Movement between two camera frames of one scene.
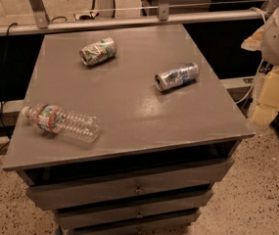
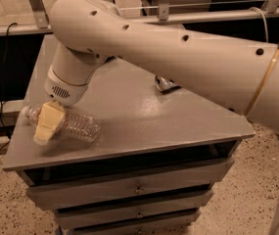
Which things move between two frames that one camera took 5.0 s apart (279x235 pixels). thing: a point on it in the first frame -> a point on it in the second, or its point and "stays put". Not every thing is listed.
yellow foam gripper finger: [278, 88] -> [61, 93]
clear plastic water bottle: [51, 117] stays put
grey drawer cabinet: [167, 132] stays put
